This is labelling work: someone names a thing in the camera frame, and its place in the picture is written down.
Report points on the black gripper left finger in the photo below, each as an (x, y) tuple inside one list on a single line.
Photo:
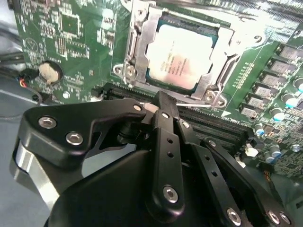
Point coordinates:
[(35, 132)]

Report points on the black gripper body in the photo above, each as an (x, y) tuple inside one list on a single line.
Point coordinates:
[(106, 201)]

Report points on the thin metal locking lever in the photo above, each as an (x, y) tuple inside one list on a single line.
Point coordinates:
[(194, 104)]

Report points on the silver CPU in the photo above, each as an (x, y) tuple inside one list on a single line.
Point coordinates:
[(180, 54)]

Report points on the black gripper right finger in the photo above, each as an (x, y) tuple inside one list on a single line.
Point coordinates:
[(203, 163)]

